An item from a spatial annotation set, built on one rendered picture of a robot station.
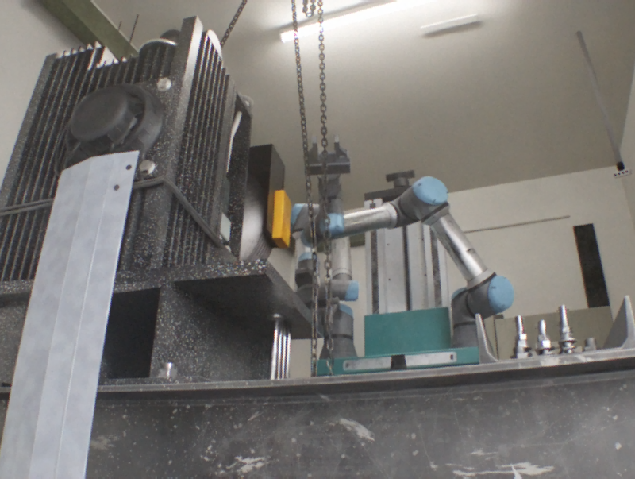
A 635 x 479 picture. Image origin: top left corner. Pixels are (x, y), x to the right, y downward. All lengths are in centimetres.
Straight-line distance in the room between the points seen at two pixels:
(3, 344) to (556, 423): 109
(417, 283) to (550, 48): 183
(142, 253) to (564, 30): 284
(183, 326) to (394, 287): 138
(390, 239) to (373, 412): 164
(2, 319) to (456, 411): 99
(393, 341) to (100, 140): 137
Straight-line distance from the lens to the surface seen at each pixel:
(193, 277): 102
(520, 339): 113
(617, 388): 78
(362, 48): 331
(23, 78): 271
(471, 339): 192
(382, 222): 191
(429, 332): 211
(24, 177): 145
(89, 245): 95
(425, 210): 187
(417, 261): 231
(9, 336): 130
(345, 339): 206
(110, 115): 123
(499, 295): 187
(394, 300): 227
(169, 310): 102
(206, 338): 112
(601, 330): 398
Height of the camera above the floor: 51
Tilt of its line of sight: 25 degrees up
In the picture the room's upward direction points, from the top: 1 degrees clockwise
